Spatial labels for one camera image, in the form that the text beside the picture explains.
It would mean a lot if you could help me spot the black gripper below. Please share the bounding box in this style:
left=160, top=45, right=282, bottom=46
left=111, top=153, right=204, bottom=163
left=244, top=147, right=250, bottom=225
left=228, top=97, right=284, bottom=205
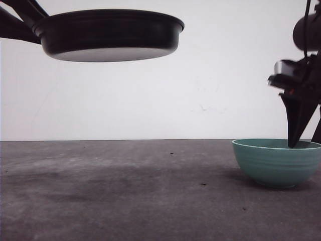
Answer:
left=268, top=54, right=320, bottom=148

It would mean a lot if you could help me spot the black gripper finger holding pan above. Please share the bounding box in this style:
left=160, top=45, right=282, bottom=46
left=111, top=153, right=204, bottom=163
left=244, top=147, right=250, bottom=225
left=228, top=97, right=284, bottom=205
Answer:
left=12, top=0, right=48, bottom=23
left=0, top=7, right=41, bottom=44

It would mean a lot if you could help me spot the teal ceramic bowl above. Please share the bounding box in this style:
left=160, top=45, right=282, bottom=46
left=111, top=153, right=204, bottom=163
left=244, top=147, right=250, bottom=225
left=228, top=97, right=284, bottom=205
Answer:
left=232, top=139, right=320, bottom=188

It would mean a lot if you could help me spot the black frying pan teal handle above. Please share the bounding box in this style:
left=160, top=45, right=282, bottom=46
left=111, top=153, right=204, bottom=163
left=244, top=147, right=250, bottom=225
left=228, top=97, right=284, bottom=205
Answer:
left=32, top=9, right=185, bottom=62

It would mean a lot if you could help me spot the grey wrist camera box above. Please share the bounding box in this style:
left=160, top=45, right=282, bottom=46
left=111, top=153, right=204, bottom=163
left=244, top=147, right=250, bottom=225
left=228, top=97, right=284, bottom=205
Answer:
left=274, top=60, right=305, bottom=77

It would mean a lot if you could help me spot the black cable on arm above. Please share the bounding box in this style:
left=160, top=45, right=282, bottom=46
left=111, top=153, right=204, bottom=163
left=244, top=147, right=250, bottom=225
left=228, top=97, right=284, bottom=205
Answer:
left=302, top=0, right=313, bottom=83

